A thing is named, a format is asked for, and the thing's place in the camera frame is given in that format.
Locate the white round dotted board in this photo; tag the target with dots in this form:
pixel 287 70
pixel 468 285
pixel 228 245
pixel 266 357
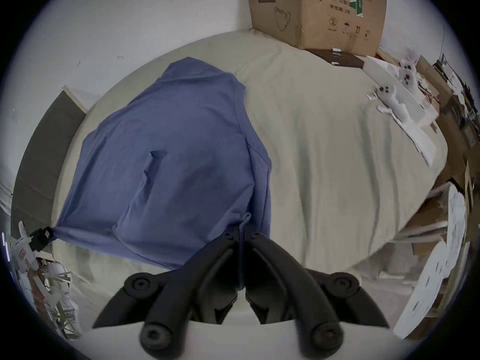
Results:
pixel 427 287
pixel 455 223

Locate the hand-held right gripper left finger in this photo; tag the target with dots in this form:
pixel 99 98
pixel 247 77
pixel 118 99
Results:
pixel 180 294

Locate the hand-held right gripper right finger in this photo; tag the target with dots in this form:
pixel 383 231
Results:
pixel 296 287

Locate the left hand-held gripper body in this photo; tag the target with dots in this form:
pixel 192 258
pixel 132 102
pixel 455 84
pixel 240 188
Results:
pixel 21 251

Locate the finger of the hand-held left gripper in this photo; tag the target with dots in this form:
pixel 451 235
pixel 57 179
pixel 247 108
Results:
pixel 40 237

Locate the large brown cardboard carton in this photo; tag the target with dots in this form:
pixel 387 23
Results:
pixel 318 13

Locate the pile of cardboard cartons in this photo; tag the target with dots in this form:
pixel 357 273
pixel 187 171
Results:
pixel 455 126

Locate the blue shirt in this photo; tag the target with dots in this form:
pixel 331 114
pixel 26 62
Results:
pixel 168 144

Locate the dark grey panel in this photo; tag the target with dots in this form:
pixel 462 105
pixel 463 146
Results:
pixel 41 156

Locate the white hand controller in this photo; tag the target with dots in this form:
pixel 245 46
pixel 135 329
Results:
pixel 390 98
pixel 407 72

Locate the dark brown flat box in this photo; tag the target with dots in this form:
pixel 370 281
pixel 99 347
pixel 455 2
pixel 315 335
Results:
pixel 347 60

